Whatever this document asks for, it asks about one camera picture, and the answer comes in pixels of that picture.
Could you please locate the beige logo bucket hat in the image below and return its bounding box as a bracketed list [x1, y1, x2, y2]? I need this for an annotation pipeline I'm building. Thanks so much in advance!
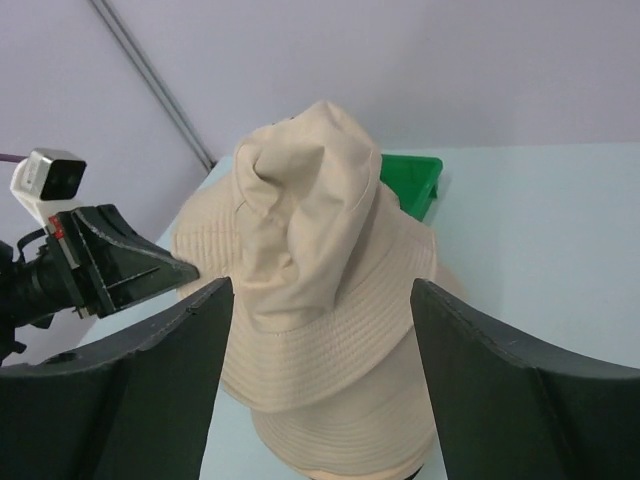
[229, 260, 462, 479]

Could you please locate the green plastic tray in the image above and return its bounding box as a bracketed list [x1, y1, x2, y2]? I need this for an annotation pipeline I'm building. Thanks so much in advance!
[380, 154, 443, 221]

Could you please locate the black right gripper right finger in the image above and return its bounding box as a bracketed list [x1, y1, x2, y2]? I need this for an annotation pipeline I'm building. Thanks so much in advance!
[411, 279, 639, 479]

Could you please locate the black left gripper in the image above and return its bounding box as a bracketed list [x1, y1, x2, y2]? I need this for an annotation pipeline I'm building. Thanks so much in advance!
[43, 204, 199, 318]

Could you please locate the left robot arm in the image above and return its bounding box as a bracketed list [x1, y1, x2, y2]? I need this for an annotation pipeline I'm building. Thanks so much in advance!
[1, 204, 199, 358]

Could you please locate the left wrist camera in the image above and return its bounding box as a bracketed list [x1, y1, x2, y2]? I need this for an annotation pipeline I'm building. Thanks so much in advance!
[10, 148, 87, 227]

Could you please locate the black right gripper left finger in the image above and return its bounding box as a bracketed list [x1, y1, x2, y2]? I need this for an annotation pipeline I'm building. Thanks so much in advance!
[1, 278, 234, 480]

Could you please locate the aluminium frame post left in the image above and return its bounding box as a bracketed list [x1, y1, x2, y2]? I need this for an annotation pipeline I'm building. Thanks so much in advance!
[88, 0, 218, 172]

